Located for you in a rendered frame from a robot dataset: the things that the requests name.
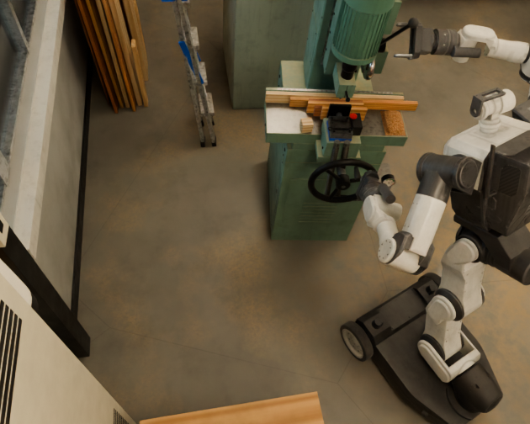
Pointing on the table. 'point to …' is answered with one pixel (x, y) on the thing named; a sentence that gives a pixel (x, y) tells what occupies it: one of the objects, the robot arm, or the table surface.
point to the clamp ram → (339, 109)
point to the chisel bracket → (342, 82)
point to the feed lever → (398, 33)
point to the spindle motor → (360, 30)
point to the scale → (332, 91)
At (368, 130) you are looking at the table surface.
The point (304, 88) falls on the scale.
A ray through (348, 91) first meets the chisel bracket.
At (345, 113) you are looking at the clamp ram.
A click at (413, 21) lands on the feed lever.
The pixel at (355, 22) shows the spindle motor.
